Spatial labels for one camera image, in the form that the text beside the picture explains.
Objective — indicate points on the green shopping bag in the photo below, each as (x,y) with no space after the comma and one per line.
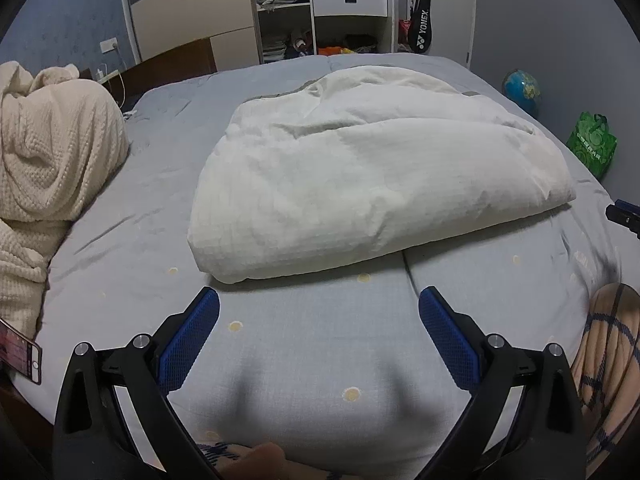
(592,145)

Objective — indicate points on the open white shelf unit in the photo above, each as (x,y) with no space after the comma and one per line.
(280,10)

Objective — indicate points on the white duvet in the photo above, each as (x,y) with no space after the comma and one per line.
(375,175)

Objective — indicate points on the bed with grey-blue sheet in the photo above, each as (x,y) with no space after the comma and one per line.
(310,360)

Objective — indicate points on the smartphone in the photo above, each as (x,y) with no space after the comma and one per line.
(20,352)

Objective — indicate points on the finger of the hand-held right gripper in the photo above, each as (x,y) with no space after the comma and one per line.
(624,215)

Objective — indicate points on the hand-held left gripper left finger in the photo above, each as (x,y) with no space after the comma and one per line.
(192,340)

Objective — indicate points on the white wall socket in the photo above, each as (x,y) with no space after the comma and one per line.
(109,45)

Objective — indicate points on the beige wardrobe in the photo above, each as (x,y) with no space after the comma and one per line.
(195,10)

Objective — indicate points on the person's plaid pants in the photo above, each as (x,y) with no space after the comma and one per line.
(610,350)

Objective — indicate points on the beige knit blanket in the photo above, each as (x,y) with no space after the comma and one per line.
(55,150)

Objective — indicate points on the dark wooden headboard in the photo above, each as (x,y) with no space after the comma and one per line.
(175,60)

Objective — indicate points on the person's bare leg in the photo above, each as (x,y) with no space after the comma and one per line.
(270,460)

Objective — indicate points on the blue globe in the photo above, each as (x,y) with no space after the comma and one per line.
(522,90)

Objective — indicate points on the black racket bag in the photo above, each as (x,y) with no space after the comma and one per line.
(421,25)

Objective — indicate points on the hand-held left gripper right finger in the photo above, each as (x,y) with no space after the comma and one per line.
(447,340)

